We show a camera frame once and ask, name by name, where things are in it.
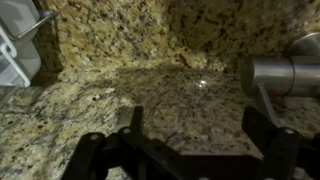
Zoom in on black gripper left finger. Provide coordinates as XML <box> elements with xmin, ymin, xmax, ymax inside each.
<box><xmin>61</xmin><ymin>105</ymin><xmax>183</xmax><ymax>180</ymax></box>

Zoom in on steel faucet handle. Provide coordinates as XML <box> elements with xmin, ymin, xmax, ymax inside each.
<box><xmin>239</xmin><ymin>55</ymin><xmax>296</xmax><ymax>129</ymax></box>

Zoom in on grey dish rack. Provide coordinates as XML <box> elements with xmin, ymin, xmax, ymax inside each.
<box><xmin>0</xmin><ymin>0</ymin><xmax>56</xmax><ymax>89</ymax></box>

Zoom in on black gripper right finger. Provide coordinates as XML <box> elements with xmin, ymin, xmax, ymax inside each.
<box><xmin>241</xmin><ymin>105</ymin><xmax>320</xmax><ymax>180</ymax></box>

